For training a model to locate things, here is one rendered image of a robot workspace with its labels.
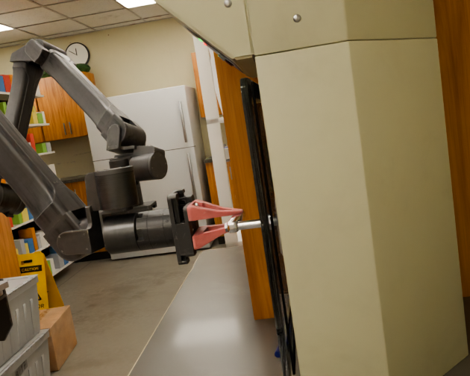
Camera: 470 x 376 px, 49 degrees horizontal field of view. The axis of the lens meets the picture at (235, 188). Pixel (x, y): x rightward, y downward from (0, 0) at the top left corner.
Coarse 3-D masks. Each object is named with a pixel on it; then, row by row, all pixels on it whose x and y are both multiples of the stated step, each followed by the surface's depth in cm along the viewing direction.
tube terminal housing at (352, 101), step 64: (256, 0) 60; (320, 0) 60; (384, 0) 64; (256, 64) 61; (320, 64) 61; (384, 64) 64; (320, 128) 62; (384, 128) 64; (320, 192) 63; (384, 192) 65; (448, 192) 74; (320, 256) 64; (384, 256) 65; (448, 256) 74; (320, 320) 65; (384, 320) 65; (448, 320) 74
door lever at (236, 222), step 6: (234, 216) 72; (240, 216) 73; (228, 222) 69; (234, 222) 69; (240, 222) 69; (246, 222) 69; (252, 222) 69; (258, 222) 69; (228, 228) 69; (234, 228) 69; (240, 228) 69; (246, 228) 69
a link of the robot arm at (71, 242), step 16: (96, 176) 75; (112, 176) 74; (128, 176) 75; (96, 192) 76; (112, 192) 74; (128, 192) 75; (96, 208) 76; (112, 208) 74; (96, 224) 77; (64, 240) 76; (80, 240) 75; (96, 240) 76
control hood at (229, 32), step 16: (160, 0) 61; (176, 0) 61; (192, 0) 61; (208, 0) 61; (224, 0) 61; (240, 0) 60; (176, 16) 62; (192, 16) 61; (208, 16) 61; (224, 16) 61; (240, 16) 61; (208, 32) 61; (224, 32) 61; (240, 32) 61; (224, 48) 61; (240, 48) 61; (240, 64) 68
